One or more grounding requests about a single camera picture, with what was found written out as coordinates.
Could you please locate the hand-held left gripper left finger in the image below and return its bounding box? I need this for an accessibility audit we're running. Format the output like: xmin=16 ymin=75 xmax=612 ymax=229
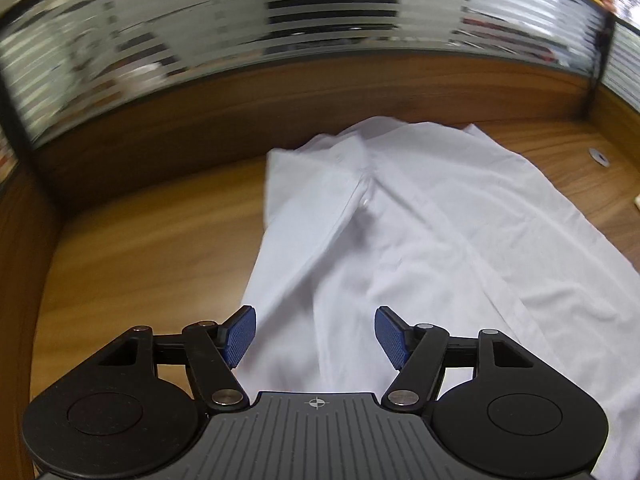
xmin=97 ymin=305 xmax=257 ymax=415

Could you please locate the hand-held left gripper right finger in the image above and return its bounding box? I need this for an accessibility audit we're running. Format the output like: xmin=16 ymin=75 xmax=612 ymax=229
xmin=374 ymin=305 xmax=532 ymax=415

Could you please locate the white shirt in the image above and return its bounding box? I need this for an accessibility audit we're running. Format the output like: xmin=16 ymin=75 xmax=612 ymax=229
xmin=235 ymin=116 xmax=640 ymax=480

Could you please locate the wood and glass desk partition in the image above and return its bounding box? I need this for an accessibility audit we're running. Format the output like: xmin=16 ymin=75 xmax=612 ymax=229
xmin=0 ymin=0 xmax=640 ymax=241

